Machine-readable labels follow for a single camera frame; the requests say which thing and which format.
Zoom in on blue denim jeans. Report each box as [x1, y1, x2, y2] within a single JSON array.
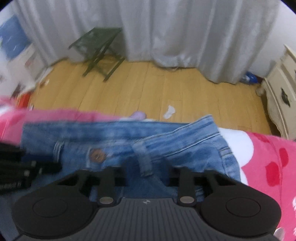
[[21, 115, 241, 198]]

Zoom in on green folding stool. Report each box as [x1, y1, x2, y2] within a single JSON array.
[[68, 28, 125, 82]]

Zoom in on white paper scrap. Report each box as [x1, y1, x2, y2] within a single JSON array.
[[163, 105, 176, 120]]

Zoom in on pink floral bed blanket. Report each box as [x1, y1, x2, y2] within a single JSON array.
[[1, 98, 295, 240]]

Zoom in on blue white box stack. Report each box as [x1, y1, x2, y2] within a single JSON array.
[[1, 15, 53, 98]]

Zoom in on blue bottle on floor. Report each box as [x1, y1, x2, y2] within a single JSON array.
[[240, 71, 259, 85]]

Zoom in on cream bedside nightstand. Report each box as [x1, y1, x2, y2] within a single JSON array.
[[256, 45, 295, 141]]

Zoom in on grey curtain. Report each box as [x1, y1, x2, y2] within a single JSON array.
[[12, 1, 280, 84]]

